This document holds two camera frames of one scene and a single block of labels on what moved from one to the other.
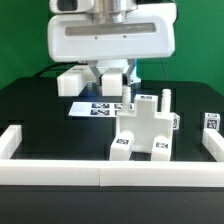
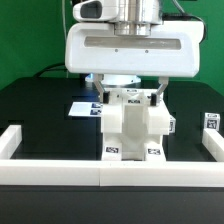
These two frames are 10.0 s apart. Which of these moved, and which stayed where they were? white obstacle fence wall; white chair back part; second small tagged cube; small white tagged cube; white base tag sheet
Moved: white chair back part; small white tagged cube
Stayed: white obstacle fence wall; second small tagged cube; white base tag sheet
